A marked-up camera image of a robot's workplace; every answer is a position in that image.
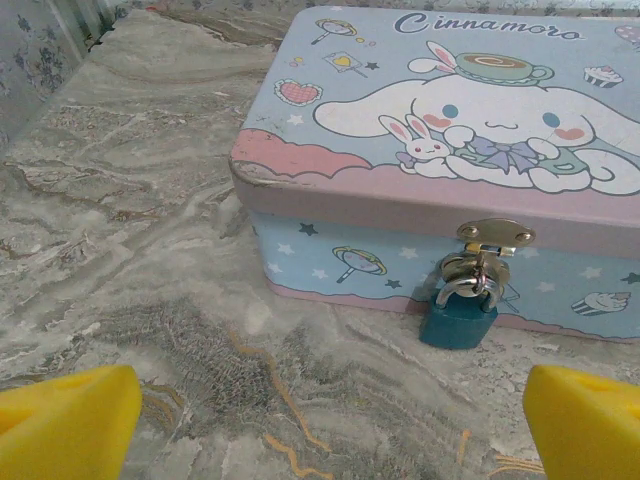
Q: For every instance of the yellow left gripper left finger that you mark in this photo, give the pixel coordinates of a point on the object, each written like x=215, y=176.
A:
x=70, y=430

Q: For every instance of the small teal padlock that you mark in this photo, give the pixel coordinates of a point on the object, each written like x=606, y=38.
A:
x=457, y=325

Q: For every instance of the blue cartoon tin box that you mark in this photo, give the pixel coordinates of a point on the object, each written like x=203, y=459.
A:
x=400, y=200

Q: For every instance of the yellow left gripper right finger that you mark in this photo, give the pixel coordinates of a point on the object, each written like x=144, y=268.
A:
x=585, y=435

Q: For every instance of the aluminium corner post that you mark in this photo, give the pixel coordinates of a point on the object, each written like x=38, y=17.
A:
x=97, y=22

